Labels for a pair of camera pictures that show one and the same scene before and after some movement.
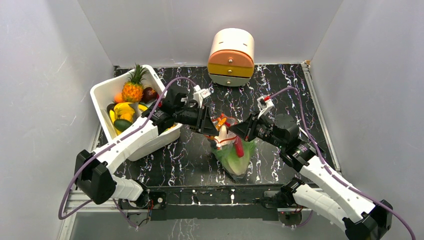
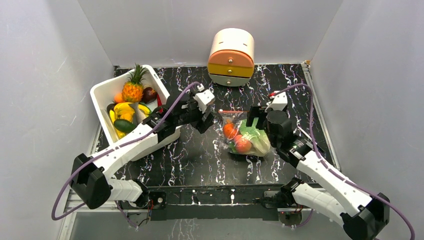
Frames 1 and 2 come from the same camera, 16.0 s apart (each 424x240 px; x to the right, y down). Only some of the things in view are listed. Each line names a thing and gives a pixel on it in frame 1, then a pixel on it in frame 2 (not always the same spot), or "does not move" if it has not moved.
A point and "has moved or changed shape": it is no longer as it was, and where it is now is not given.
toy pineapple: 133,90 does not move
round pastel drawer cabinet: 230,62 does not move
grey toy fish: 138,112 does not move
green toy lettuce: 227,155 has moved or changed shape
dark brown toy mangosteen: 148,95 does not move
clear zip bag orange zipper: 233,153 has moved or changed shape
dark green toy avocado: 121,124 does not move
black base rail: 215,203 does not move
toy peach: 118,97 -> 242,145
